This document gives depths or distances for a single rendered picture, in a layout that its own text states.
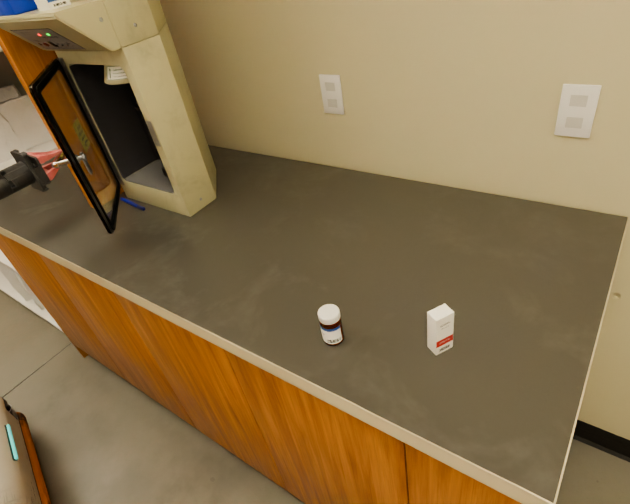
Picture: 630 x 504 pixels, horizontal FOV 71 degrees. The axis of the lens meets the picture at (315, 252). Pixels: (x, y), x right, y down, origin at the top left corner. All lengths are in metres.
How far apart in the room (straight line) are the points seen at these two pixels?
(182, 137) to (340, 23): 0.51
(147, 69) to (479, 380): 1.01
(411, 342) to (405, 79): 0.69
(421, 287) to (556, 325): 0.25
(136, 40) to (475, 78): 0.80
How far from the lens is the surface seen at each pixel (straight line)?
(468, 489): 0.87
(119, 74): 1.31
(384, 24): 1.22
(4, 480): 1.94
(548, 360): 0.85
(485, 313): 0.90
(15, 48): 1.49
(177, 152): 1.29
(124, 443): 2.12
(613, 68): 1.10
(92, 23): 1.16
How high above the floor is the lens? 1.59
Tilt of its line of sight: 38 degrees down
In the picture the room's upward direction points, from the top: 12 degrees counter-clockwise
